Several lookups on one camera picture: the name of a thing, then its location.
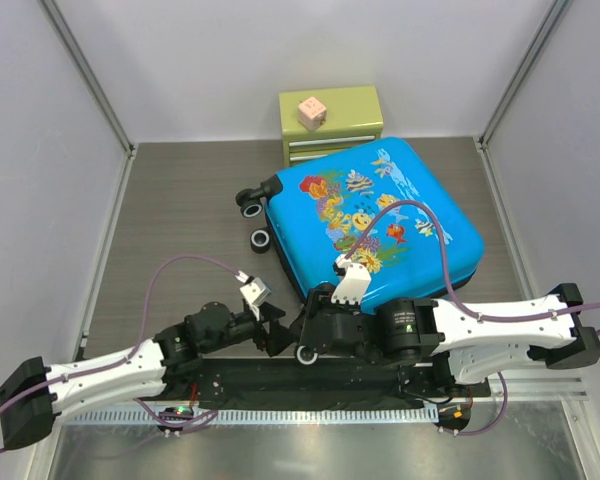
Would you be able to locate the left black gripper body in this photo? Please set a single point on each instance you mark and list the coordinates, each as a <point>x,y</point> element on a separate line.
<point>244,326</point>

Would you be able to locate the pink cube on cabinet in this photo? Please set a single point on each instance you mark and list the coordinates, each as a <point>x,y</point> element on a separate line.
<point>311,113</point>

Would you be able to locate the aluminium rail frame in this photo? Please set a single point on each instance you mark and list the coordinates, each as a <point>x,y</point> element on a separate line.
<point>457,416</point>

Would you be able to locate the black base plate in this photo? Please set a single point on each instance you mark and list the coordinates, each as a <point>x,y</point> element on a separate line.
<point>331,384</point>

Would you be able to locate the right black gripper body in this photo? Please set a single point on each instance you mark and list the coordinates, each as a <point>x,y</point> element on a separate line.
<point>321,299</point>

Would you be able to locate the green drawer cabinet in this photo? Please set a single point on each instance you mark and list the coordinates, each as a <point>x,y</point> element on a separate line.
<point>354,117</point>

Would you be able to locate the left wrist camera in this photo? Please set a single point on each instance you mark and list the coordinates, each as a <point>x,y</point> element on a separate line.
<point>254,292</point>

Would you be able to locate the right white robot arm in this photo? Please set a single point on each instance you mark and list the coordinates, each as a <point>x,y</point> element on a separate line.
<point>464,343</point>

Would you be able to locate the blue fish-print suitcase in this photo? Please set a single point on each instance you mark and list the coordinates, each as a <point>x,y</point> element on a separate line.
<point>381,206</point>

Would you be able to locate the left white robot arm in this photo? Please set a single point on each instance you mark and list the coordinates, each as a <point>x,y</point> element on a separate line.
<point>35,395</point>

